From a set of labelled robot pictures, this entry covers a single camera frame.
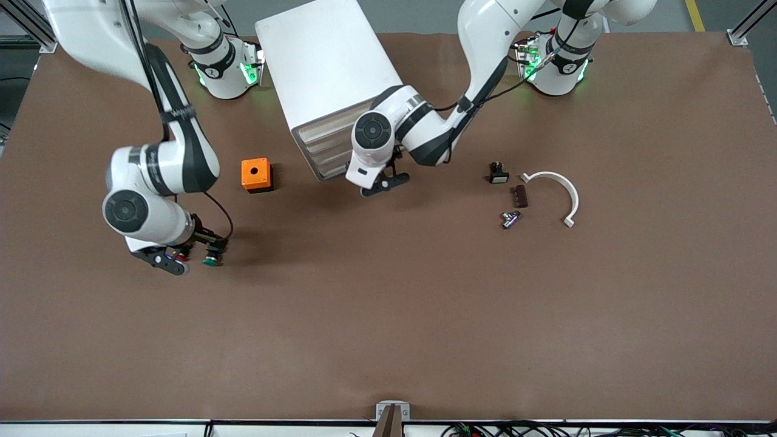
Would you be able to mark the brown terminal block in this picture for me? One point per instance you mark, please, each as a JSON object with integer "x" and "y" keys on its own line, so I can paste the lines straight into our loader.
{"x": 521, "y": 196}

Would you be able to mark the grey metal edge bracket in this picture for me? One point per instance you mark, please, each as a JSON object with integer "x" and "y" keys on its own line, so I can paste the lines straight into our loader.
{"x": 393, "y": 416}

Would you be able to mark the black white rectangular switch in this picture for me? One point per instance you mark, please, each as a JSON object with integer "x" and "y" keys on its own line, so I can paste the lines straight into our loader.
{"x": 499, "y": 174}

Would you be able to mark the silver key switch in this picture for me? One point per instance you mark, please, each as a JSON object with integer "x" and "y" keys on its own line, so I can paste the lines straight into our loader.
{"x": 510, "y": 219}

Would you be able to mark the aluminium frame profile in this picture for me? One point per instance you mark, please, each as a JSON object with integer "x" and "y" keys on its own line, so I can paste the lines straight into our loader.
{"x": 749, "y": 21}
{"x": 27, "y": 21}

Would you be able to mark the orange button box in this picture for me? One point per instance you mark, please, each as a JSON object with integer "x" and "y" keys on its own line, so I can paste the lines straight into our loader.
{"x": 255, "y": 173}

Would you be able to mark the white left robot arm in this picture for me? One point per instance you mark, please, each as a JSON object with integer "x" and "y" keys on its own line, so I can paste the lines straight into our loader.
{"x": 419, "y": 127}

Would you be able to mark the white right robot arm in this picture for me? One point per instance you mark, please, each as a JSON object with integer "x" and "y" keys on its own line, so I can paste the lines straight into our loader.
{"x": 158, "y": 170}

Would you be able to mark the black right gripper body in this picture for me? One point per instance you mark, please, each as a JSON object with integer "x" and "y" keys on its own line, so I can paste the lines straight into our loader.
{"x": 203, "y": 235}

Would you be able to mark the white curved bracket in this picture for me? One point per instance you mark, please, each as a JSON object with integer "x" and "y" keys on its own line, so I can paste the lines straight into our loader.
{"x": 567, "y": 189}

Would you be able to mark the red push button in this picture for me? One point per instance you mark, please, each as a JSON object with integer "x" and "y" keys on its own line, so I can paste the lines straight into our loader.
{"x": 181, "y": 249}

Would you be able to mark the green push button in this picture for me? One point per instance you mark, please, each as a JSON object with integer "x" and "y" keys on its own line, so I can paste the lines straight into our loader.
{"x": 210, "y": 261}

